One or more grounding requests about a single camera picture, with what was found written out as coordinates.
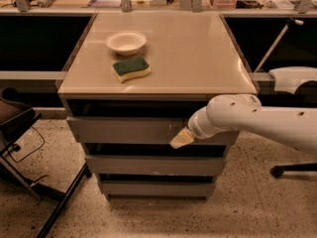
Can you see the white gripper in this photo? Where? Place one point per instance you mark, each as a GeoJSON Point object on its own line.
{"type": "Point", "coordinates": [197, 127]}

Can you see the grey top drawer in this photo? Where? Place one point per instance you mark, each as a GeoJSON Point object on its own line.
{"type": "Point", "coordinates": [125, 130]}

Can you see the grey drawer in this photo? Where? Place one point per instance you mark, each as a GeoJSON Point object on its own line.
{"type": "Point", "coordinates": [125, 130]}
{"type": "Point", "coordinates": [157, 189]}
{"type": "Point", "coordinates": [155, 166]}

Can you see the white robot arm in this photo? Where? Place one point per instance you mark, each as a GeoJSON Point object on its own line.
{"type": "Point", "coordinates": [290, 126]}

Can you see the grey drawer cabinet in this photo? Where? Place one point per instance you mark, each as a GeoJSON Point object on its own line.
{"type": "Point", "coordinates": [192, 59]}

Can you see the grey bottom drawer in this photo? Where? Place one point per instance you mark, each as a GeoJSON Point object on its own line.
{"type": "Point", "coordinates": [157, 189]}

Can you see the grey middle drawer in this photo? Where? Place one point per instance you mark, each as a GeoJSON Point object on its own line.
{"type": "Point", "coordinates": [155, 166]}

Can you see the green yellow sponge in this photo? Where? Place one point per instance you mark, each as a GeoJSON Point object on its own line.
{"type": "Point", "coordinates": [131, 68]}

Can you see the white bowl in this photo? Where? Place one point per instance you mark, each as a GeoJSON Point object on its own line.
{"type": "Point", "coordinates": [126, 43]}

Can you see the white chair armrest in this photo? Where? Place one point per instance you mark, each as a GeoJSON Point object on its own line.
{"type": "Point", "coordinates": [289, 79]}

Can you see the black chair left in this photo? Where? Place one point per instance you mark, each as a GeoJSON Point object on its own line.
{"type": "Point", "coordinates": [35, 184]}

